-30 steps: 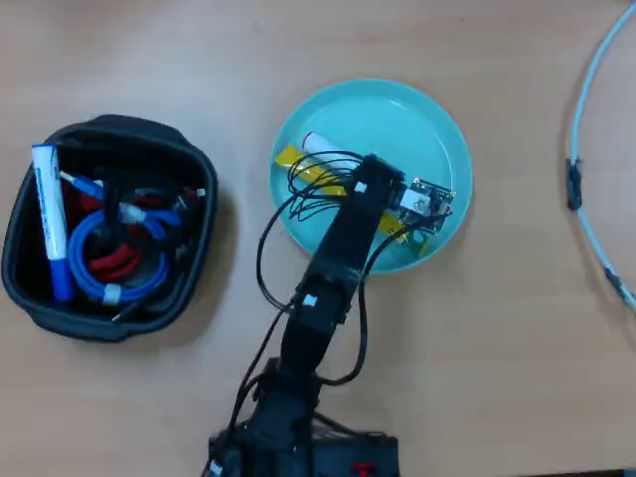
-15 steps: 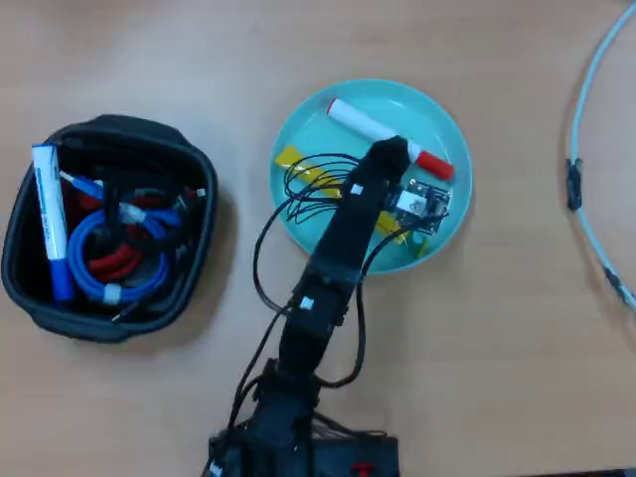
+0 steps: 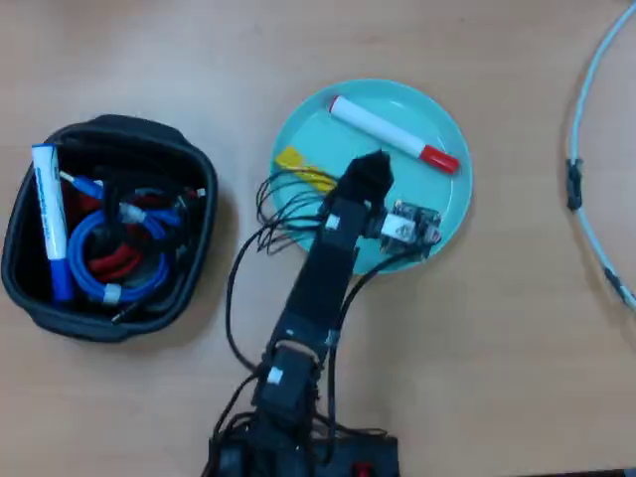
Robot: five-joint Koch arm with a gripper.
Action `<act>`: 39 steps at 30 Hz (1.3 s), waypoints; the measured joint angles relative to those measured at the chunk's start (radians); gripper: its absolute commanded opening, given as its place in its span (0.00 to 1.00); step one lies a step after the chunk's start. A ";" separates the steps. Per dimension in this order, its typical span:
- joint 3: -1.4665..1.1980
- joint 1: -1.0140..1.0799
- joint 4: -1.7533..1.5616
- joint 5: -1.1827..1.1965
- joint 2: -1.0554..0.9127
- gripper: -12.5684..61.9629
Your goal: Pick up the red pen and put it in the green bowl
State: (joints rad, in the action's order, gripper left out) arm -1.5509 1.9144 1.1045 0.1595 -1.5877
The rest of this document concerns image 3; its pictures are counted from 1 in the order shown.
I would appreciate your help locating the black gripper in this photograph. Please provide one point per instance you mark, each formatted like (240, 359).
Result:
(348, 218)

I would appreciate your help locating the white marker red cap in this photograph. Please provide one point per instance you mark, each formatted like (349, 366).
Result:
(377, 129)

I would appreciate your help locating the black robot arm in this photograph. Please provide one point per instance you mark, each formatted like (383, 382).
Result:
(318, 283)

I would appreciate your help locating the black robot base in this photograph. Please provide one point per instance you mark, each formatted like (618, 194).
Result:
(367, 454)

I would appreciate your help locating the teal round plate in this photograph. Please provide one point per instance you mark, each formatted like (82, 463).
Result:
(323, 134)

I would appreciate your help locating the yellow stick packet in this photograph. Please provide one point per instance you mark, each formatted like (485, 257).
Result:
(290, 159)

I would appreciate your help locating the white marker blue cap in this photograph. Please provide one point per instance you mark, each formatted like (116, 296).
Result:
(47, 199)

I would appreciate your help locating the black plastic bin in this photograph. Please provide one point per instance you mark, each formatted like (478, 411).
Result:
(74, 330)

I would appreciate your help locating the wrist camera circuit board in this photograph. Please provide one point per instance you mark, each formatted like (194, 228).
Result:
(402, 228)

